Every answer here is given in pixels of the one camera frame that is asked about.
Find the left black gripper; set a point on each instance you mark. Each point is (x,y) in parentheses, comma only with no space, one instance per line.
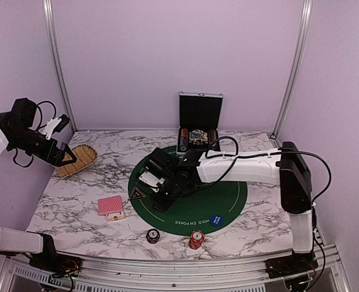
(47,156)

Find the black red 100 chip stack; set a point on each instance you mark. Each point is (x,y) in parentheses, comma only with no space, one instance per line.
(153,236)

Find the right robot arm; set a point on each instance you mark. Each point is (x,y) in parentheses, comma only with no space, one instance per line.
(286,168)

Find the aluminium frame post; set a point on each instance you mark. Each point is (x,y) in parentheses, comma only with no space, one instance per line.
(298,55)
(56,59)

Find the right chip row in case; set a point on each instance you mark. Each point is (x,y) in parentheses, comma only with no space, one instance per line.
(212,136)

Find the round green poker mat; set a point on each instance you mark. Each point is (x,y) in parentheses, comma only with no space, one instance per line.
(193,212)

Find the red playing card deck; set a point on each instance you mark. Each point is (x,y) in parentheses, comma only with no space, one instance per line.
(110,205)

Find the red yellow 5 chip stack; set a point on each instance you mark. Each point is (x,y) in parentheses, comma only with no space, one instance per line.
(196,239)

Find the aluminium poker chip case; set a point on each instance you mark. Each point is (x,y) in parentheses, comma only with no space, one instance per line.
(199,111)

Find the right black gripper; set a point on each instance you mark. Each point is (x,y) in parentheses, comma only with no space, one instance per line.
(162,205)

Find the woven bamboo basket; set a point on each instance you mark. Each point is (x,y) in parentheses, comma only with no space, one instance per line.
(85,154)

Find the left chip row in case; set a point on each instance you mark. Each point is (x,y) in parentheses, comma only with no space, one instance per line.
(183,143)

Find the triangular black red dealer button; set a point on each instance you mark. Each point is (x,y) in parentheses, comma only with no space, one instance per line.
(136,194)

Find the right aluminium frame post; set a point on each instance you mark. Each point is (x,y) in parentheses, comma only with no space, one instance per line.
(298,55)

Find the blue small blind button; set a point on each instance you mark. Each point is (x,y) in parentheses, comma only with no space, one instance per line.
(216,220)

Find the chip row in case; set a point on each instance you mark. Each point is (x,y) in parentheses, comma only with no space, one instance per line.
(212,136)
(183,143)

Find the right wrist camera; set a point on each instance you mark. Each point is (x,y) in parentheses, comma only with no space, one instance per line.
(151,181)

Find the playing card box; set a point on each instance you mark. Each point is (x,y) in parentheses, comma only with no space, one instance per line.
(115,216)

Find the card deck in case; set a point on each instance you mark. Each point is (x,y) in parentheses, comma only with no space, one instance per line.
(198,137)

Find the left aluminium frame post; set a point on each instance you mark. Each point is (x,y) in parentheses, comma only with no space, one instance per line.
(56,59)

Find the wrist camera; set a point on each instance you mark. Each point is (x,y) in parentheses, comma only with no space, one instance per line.
(151,181)
(55,125)

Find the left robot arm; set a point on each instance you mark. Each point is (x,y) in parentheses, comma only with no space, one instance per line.
(20,189)

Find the front aluminium rail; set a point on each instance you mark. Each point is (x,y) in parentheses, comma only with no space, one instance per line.
(104,274)

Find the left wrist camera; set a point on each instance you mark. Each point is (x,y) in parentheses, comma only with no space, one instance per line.
(55,125)

